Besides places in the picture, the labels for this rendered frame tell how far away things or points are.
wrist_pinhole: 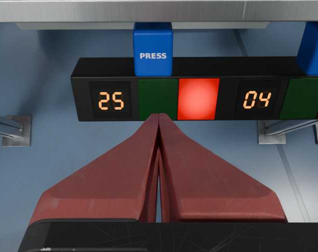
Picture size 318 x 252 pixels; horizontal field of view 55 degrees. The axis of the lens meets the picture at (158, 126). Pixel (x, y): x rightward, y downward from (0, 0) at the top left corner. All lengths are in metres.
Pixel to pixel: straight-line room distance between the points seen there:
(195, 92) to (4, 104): 0.83
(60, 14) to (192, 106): 0.11
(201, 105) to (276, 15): 0.09
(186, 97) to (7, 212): 0.81
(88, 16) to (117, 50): 0.79
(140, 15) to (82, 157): 0.76
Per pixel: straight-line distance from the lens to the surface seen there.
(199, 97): 0.23
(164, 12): 0.17
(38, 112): 0.96
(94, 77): 0.22
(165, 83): 0.22
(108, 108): 0.24
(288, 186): 0.96
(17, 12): 0.18
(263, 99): 0.24
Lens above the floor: 0.88
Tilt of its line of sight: 81 degrees down
